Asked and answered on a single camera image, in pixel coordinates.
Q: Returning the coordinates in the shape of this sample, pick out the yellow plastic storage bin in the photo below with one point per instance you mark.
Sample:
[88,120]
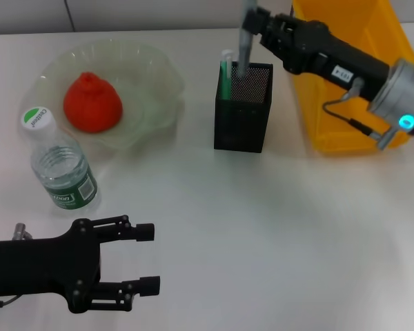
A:
[376,27]

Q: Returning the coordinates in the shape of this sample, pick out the clear water bottle green label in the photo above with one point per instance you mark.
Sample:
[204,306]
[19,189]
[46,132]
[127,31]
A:
[63,172]

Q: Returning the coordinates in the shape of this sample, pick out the orange knitted toy fruit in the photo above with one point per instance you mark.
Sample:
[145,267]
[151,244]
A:
[93,103]

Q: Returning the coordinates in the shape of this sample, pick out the grey marker pen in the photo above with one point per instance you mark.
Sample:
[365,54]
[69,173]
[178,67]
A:
[244,51]

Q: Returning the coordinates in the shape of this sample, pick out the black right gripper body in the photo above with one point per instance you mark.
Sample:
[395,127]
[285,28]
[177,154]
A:
[314,48]

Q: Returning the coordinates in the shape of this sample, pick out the black mesh pen holder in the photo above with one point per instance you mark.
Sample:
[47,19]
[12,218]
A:
[239,127]

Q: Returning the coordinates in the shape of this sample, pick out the mint green pen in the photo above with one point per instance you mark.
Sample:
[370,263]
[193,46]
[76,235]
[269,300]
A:
[225,79]

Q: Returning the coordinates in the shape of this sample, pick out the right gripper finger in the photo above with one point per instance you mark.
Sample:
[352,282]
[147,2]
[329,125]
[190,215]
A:
[258,22]
[270,45]

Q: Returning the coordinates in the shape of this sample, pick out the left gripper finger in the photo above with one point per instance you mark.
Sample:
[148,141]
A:
[150,286]
[145,232]

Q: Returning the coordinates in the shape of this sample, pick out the translucent green glass fruit plate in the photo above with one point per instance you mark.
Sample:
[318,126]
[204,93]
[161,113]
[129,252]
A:
[148,86]

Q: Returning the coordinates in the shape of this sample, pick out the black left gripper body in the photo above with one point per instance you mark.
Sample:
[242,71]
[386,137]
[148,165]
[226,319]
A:
[38,269]

